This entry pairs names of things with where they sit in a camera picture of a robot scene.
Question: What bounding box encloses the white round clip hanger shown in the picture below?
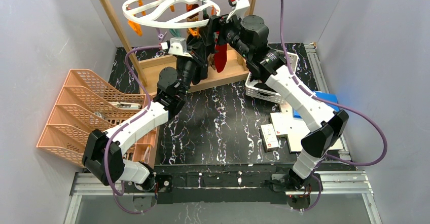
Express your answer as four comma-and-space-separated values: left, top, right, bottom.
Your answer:
122, 0, 221, 29

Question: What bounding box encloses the orange clothes peg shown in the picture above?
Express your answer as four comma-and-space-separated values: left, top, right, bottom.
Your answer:
127, 20, 143, 36

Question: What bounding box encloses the black sock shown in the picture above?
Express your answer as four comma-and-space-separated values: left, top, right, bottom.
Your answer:
191, 60, 208, 85
186, 34, 215, 63

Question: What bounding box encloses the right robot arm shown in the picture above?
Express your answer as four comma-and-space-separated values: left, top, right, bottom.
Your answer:
207, 15, 349, 189

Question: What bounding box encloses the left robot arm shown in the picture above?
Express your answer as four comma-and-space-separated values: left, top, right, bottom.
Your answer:
82, 45, 210, 188

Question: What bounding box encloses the beige sock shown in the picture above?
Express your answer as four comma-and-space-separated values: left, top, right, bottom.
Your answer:
207, 53, 216, 70

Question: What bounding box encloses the red sock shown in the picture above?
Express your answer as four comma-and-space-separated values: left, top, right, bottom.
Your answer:
213, 31, 228, 73

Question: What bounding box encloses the striped sock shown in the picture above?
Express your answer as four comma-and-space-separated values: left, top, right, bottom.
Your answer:
186, 3, 199, 23

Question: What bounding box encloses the white perforated laundry basket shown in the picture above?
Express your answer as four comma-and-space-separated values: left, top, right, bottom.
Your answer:
245, 49, 288, 104

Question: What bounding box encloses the white stapler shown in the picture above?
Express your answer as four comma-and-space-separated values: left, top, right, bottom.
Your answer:
109, 102, 142, 110

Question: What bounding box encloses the small white red box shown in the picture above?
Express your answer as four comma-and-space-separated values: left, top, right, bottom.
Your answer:
260, 124, 279, 152

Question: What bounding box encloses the peach mesh file organizer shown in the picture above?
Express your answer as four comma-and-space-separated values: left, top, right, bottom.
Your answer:
37, 69, 149, 168

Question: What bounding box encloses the white flat board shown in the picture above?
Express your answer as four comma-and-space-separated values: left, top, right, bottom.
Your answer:
269, 103, 343, 153

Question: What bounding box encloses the blue folder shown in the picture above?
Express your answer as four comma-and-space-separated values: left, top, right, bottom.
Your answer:
293, 91, 339, 119

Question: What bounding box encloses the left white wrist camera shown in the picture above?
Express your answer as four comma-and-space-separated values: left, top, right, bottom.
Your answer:
160, 37, 192, 57

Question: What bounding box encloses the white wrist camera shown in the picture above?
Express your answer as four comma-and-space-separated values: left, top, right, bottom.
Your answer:
226, 0, 250, 22
160, 37, 192, 57

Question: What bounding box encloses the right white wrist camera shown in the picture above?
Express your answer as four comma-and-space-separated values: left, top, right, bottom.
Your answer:
226, 0, 250, 22

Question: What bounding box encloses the wooden hanger rack frame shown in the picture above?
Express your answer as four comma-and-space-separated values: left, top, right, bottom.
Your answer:
99, 0, 249, 95

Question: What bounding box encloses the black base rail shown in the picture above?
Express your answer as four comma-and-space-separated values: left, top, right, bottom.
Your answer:
72, 162, 337, 205

